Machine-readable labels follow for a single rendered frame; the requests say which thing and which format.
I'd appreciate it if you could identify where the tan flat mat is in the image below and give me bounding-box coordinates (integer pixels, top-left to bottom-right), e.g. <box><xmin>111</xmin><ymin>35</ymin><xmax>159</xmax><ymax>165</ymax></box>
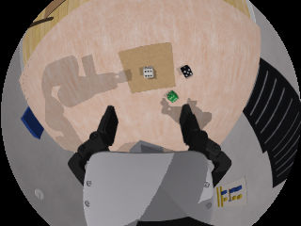
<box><xmin>119</xmin><ymin>42</ymin><xmax>176</xmax><ymax>93</ymax></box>

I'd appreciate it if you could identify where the green die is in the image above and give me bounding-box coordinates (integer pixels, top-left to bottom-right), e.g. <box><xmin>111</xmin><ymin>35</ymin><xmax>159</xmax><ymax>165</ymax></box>
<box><xmin>167</xmin><ymin>90</ymin><xmax>179</xmax><ymax>103</ymax></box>

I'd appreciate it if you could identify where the black die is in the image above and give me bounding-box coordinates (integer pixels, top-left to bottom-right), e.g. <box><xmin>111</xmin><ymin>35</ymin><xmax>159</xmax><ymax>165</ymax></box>
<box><xmin>181</xmin><ymin>65</ymin><xmax>193</xmax><ymax>77</ymax></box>

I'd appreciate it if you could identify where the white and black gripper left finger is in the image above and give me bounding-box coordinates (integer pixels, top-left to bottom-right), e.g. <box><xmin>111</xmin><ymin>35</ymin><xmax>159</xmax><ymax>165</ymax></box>
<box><xmin>68</xmin><ymin>105</ymin><xmax>119</xmax><ymax>186</ymax></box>

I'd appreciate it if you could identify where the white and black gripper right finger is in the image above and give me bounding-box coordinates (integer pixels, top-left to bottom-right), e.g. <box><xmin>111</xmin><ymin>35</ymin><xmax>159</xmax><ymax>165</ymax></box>
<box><xmin>179</xmin><ymin>104</ymin><xmax>231</xmax><ymax>187</ymax></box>

